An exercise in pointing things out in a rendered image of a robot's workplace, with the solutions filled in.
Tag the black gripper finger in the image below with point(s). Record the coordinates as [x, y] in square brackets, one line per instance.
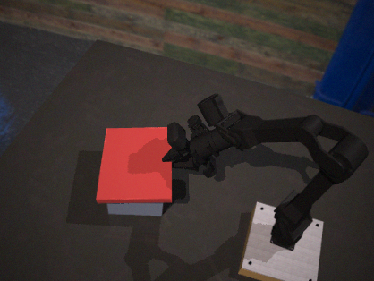
[171, 155]
[185, 163]

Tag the red box lid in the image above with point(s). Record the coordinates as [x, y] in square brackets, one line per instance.
[131, 168]

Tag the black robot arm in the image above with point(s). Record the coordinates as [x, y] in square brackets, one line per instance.
[293, 214]

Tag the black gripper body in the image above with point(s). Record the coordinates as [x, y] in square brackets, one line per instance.
[201, 148]

